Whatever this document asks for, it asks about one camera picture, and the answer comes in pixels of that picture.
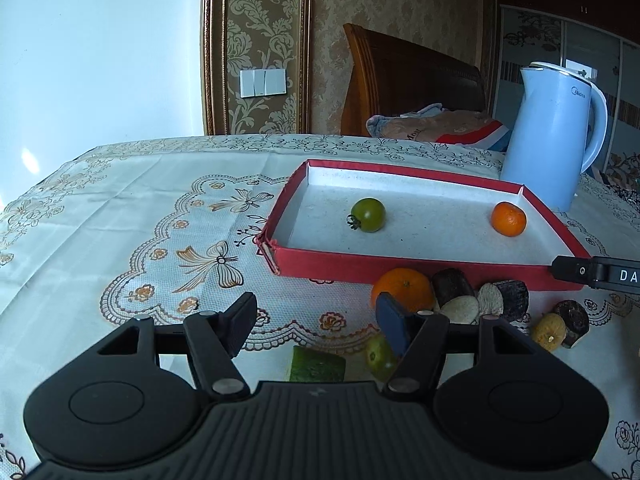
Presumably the pale yellow longan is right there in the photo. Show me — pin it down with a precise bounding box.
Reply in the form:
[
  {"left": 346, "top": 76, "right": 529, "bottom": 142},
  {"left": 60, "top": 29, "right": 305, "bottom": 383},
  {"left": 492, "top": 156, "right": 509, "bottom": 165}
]
[{"left": 531, "top": 313, "right": 567, "bottom": 352}]

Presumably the large tangerine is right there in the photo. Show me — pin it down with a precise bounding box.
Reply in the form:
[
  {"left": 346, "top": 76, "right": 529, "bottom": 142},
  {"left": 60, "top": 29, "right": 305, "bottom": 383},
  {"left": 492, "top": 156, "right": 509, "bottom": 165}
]
[{"left": 371, "top": 267, "right": 436, "bottom": 312}]

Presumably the light blue electric kettle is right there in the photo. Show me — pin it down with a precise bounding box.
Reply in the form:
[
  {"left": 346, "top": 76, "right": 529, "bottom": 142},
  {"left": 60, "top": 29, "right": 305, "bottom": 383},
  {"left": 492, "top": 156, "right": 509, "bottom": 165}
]
[{"left": 500, "top": 61, "right": 609, "bottom": 213}]

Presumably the striped quilt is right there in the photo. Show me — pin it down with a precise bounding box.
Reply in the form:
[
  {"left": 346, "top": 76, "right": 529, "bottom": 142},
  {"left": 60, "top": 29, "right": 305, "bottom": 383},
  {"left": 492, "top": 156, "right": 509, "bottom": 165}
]
[{"left": 434, "top": 120, "right": 512, "bottom": 152}]

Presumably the pink folded blanket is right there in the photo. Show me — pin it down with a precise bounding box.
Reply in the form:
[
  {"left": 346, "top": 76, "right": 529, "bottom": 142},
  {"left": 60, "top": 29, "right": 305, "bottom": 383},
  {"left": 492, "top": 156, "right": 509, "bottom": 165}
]
[{"left": 366, "top": 103, "right": 496, "bottom": 142}]

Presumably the white wall light switch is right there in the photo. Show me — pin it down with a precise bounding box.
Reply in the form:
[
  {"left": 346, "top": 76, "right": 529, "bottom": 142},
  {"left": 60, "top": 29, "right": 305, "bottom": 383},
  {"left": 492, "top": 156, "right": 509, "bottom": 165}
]
[{"left": 240, "top": 67, "right": 287, "bottom": 98}]

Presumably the dark patterned cloth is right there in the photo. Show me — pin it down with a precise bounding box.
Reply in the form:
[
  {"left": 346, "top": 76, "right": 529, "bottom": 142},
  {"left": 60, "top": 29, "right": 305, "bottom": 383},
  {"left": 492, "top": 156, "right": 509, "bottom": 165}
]
[{"left": 594, "top": 152, "right": 640, "bottom": 203}]

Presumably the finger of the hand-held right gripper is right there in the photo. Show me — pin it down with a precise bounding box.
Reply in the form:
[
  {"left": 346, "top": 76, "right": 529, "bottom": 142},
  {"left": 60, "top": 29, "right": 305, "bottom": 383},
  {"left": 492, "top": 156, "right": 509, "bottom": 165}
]
[{"left": 550, "top": 255, "right": 598, "bottom": 287}]

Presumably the dark water chestnut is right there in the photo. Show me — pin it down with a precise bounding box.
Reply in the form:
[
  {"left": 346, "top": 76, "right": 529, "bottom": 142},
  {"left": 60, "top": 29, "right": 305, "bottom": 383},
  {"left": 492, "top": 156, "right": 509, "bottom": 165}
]
[{"left": 554, "top": 300, "right": 591, "bottom": 349}]

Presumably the dark eggplant piece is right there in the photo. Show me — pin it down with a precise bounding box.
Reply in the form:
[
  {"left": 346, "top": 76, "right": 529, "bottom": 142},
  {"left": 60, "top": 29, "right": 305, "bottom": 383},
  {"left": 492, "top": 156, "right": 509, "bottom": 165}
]
[
  {"left": 431, "top": 268, "right": 482, "bottom": 325},
  {"left": 476, "top": 280, "right": 530, "bottom": 322}
]

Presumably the green cucumber piece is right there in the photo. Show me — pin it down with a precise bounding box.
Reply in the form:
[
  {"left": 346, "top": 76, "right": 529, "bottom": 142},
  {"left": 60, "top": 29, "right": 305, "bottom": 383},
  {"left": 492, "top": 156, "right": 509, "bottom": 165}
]
[{"left": 286, "top": 345, "right": 347, "bottom": 383}]

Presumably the brown wooden headboard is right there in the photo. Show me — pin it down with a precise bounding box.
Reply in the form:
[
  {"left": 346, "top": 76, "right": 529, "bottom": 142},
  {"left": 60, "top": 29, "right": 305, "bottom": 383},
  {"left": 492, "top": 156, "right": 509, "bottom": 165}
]
[{"left": 342, "top": 23, "right": 488, "bottom": 137}]

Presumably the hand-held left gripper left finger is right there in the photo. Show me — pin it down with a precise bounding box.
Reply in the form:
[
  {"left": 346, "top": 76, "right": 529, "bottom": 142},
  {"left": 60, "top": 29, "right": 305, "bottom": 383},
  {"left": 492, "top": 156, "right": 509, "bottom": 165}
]
[{"left": 95, "top": 291, "right": 259, "bottom": 401}]

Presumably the small tangerine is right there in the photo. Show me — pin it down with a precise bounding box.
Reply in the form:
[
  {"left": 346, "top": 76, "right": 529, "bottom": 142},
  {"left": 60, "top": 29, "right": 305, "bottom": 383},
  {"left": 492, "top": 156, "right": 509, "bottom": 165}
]
[{"left": 490, "top": 201, "right": 528, "bottom": 237}]

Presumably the red cardboard box tray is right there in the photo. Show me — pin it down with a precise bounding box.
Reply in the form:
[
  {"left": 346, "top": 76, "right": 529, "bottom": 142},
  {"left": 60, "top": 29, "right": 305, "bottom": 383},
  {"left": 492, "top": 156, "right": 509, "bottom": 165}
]
[{"left": 255, "top": 159, "right": 593, "bottom": 292}]

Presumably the green tomato with stem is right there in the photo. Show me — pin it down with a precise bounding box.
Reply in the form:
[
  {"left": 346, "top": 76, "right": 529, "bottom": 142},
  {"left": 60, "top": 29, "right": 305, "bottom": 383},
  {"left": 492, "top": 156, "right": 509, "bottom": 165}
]
[{"left": 346, "top": 197, "right": 386, "bottom": 234}]

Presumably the sliding door wardrobe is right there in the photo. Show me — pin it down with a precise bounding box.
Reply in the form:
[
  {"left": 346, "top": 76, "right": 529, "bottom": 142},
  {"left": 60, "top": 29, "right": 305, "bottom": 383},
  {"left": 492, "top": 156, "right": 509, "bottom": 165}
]
[{"left": 492, "top": 4, "right": 640, "bottom": 173}]

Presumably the wooden wall moulding frame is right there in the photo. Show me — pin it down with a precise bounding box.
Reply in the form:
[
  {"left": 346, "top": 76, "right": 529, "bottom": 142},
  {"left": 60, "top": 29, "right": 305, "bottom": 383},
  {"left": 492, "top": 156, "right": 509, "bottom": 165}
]
[{"left": 200, "top": 0, "right": 314, "bottom": 137}]

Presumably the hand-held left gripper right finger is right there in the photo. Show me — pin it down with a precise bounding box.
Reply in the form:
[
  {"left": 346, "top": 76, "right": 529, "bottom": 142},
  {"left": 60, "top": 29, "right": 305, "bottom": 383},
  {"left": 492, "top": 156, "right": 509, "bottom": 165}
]
[{"left": 375, "top": 291, "right": 551, "bottom": 395}]

